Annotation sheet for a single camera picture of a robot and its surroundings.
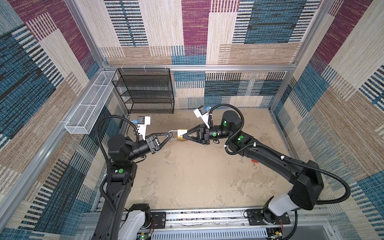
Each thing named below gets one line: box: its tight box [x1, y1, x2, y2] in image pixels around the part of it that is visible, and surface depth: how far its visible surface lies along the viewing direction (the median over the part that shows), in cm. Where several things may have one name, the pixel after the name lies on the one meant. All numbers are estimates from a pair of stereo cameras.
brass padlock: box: [168, 129, 188, 142], surface depth 61 cm
